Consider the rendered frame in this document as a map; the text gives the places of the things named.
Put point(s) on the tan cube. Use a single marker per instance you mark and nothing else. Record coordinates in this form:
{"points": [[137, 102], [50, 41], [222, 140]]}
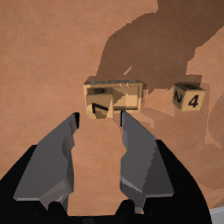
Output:
{"points": [[188, 97], [100, 103]]}

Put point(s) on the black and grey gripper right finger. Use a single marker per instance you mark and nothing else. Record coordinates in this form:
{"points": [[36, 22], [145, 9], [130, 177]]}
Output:
{"points": [[157, 182]]}

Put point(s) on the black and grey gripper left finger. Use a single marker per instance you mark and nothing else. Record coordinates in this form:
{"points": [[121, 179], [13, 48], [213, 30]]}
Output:
{"points": [[42, 175]]}

